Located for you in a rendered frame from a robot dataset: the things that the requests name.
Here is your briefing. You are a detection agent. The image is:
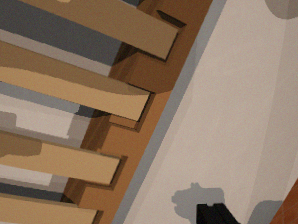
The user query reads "tan wooden slat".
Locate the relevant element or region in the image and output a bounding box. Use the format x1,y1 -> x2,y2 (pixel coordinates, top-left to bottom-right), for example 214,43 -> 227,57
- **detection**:
0,130 -> 120,184
0,40 -> 150,121
0,193 -> 97,224
19,0 -> 178,59

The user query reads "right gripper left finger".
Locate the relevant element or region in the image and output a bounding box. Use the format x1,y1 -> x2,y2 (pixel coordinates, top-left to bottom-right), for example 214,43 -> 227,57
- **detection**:
196,204 -> 222,224

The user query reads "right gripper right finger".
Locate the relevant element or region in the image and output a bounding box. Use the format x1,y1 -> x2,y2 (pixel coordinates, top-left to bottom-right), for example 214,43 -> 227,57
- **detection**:
211,203 -> 239,224

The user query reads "wooden bed frame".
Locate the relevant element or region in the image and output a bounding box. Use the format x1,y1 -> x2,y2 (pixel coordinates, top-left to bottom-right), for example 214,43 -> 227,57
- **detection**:
60,0 -> 213,224

